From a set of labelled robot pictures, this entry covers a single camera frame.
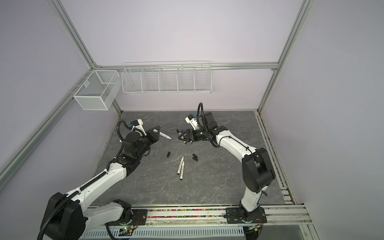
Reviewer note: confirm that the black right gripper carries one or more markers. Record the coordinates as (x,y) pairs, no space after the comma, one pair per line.
(188,136)

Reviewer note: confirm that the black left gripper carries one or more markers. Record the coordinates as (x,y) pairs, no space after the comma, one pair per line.
(155,137)

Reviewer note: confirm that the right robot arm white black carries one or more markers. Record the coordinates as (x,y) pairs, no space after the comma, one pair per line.
(257,169)

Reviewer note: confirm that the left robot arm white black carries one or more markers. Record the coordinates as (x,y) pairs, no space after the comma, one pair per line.
(68,216)

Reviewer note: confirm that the small white mesh basket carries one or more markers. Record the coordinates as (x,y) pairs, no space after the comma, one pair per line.
(99,90)

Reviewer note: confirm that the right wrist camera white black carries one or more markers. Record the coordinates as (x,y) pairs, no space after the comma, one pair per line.
(191,119)

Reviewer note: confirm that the long white wire basket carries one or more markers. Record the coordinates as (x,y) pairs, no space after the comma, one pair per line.
(167,77)

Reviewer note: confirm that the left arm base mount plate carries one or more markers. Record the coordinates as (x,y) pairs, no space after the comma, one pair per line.
(135,217)

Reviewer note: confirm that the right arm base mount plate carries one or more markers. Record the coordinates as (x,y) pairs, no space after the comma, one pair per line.
(237,215)

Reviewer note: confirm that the white slotted cable duct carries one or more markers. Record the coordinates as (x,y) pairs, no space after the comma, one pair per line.
(177,233)

